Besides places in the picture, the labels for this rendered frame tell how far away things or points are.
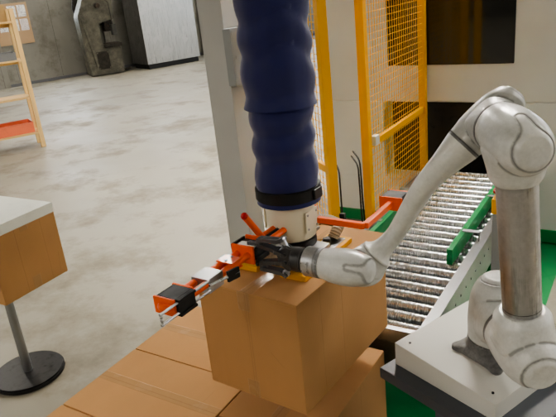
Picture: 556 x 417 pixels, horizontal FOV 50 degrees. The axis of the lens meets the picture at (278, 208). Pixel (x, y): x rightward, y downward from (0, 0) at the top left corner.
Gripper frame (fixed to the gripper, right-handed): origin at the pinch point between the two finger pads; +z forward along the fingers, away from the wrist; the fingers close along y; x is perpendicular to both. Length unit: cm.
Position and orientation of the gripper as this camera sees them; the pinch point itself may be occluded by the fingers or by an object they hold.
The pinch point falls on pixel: (248, 251)
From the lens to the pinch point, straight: 187.8
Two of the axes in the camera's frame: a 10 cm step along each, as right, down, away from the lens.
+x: 5.1, -3.5, 7.8
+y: 1.0, 9.3, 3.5
